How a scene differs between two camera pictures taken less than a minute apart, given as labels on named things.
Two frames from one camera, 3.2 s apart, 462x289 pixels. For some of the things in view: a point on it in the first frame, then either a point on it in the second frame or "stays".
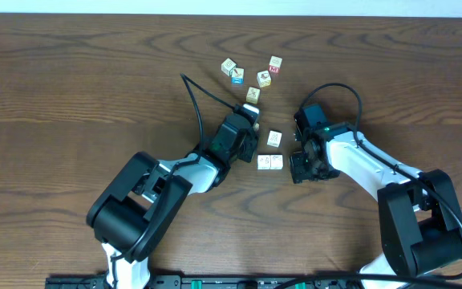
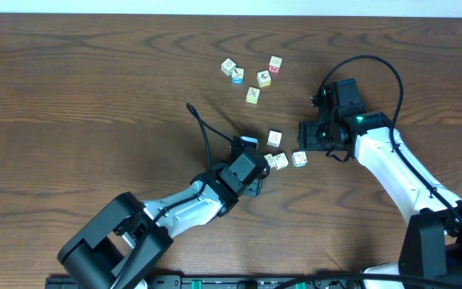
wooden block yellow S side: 274,139 stays
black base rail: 269,282 stays
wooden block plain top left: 227,66 stays
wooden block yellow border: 253,95 stays
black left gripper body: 249,145 to 261,175
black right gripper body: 303,168 to 318,136
